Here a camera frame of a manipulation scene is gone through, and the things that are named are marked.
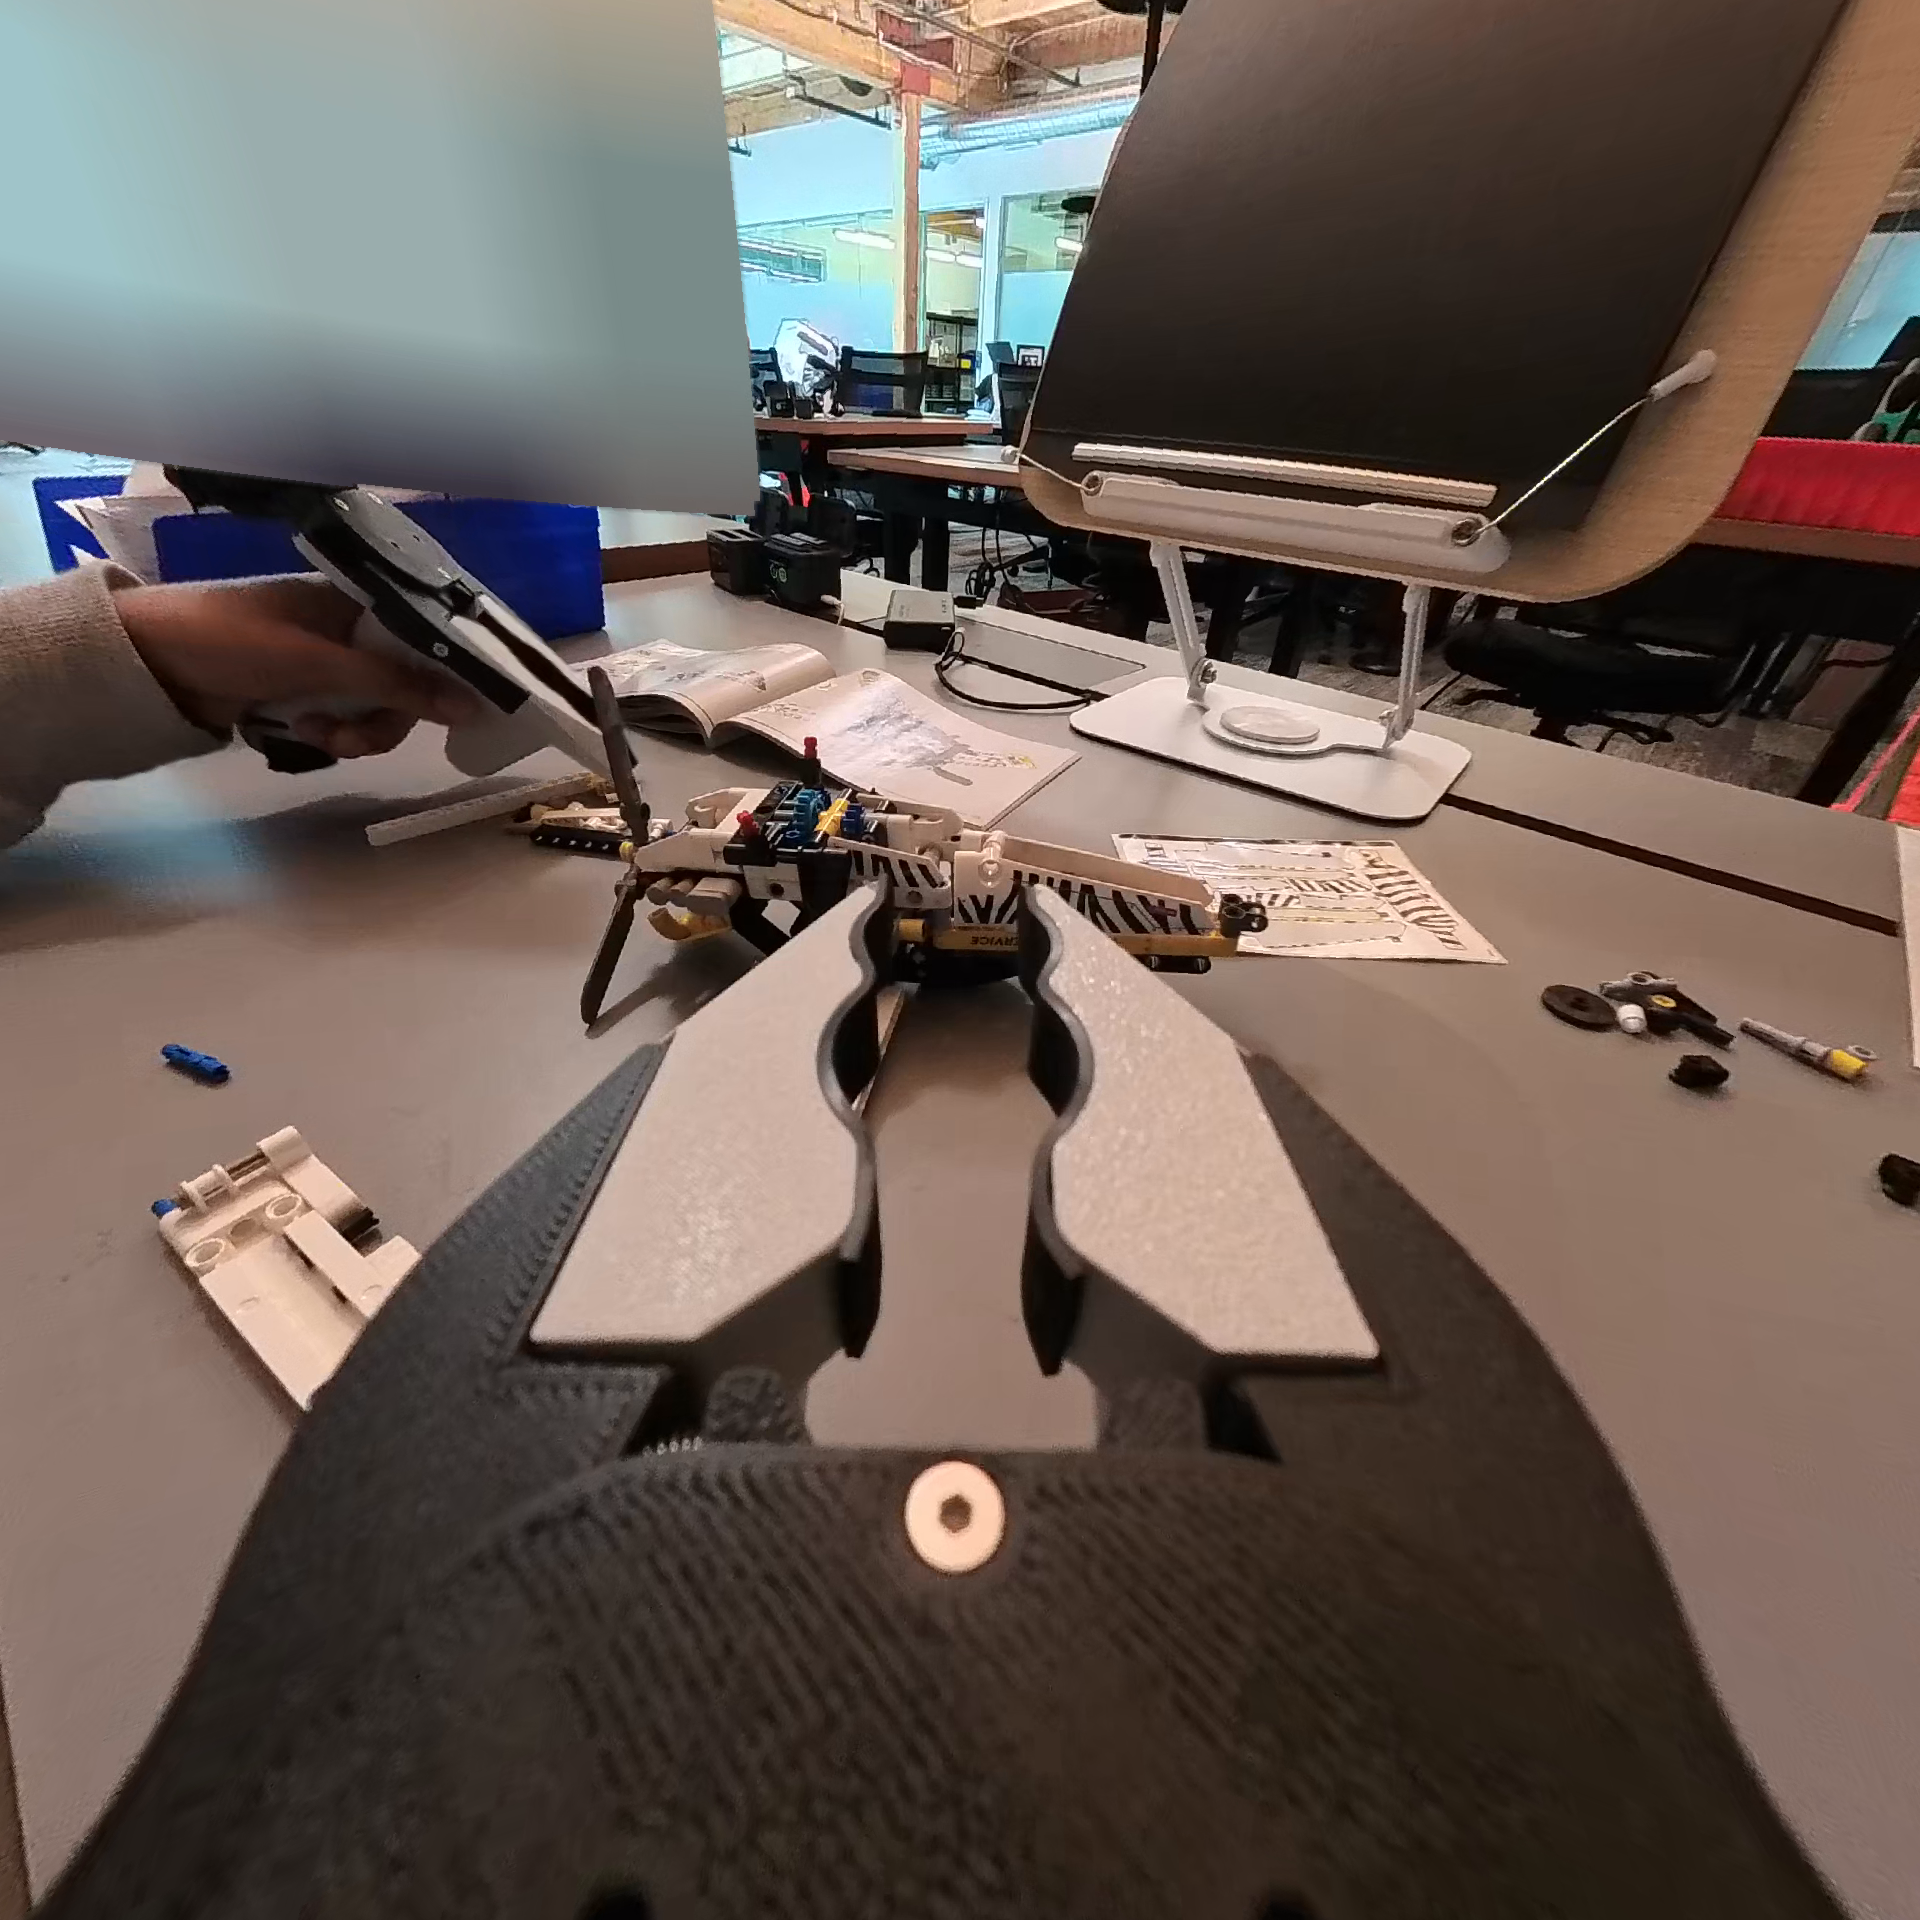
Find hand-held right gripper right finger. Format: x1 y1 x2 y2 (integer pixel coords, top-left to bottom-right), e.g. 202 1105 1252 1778
1014 884 1381 1378

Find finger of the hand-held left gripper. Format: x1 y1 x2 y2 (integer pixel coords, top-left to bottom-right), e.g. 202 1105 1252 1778
475 594 622 791
435 698 607 796

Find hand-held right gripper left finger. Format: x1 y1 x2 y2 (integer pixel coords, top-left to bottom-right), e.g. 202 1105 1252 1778
530 879 887 1359

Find long white lego beam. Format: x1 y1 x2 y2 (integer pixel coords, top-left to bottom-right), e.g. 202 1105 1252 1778
365 772 605 852

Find zebra striped lego helicopter model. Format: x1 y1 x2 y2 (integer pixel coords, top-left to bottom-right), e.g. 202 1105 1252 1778
577 667 1270 1040

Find white lego panel piece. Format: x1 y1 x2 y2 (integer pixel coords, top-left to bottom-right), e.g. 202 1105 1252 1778
147 1127 425 1415

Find person's left forearm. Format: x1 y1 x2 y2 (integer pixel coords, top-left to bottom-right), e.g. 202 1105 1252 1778
0 564 228 852

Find open lego instruction booklet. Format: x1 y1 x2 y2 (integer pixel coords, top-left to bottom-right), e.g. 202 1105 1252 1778
577 643 1081 832

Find grey black lego connector piece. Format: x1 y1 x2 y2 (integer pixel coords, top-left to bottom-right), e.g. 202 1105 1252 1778
1596 969 1733 1047

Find grey yellow lego axle piece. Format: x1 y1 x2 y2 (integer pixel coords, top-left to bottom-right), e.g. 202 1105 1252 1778
1737 1018 1875 1083

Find person's left hand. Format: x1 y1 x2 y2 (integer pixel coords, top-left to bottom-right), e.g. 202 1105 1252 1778
117 576 485 762

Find blue plastic bin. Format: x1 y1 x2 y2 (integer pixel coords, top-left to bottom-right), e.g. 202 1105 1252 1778
147 502 605 634

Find black battery charger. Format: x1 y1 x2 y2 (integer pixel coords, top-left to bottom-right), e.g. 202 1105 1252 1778
702 526 848 612

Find white paper sheets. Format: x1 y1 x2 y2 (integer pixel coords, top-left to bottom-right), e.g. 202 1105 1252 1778
72 493 165 584

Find zebra sticker sheet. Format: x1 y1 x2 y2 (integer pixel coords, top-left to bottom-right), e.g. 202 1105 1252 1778
1110 835 1509 967

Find wooden background desk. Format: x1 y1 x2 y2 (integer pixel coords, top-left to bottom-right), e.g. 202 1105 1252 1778
751 412 1040 591

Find silver book stand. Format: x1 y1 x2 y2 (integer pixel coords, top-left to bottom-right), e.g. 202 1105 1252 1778
1018 354 1723 826

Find red fabric divider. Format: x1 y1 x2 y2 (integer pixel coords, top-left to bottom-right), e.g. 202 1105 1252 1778
1719 431 1920 530

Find black board with tan edge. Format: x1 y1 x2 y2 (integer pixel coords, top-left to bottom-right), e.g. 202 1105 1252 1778
1014 0 1920 605

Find black cable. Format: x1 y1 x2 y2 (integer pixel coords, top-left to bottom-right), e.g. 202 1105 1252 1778
937 619 1141 716

